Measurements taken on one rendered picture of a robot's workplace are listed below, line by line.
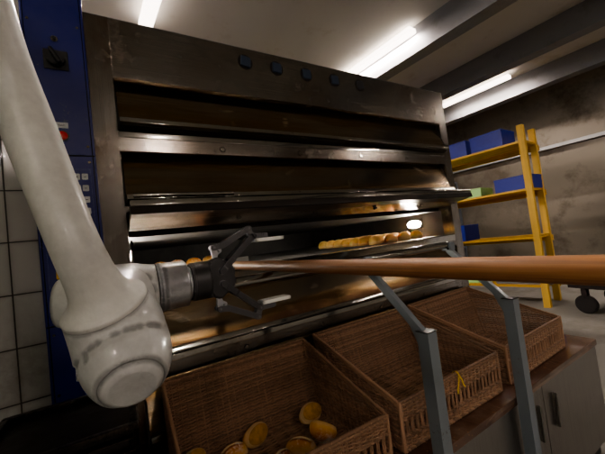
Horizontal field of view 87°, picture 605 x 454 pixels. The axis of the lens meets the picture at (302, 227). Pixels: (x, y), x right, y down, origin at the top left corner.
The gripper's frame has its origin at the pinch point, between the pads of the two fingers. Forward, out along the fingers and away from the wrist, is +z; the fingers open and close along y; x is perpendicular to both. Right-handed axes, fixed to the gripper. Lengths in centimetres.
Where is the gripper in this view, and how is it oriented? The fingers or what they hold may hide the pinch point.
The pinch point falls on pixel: (280, 267)
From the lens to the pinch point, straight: 73.6
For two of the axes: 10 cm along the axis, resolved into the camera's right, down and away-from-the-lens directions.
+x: 5.2, -1.0, -8.5
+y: 1.2, 9.9, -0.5
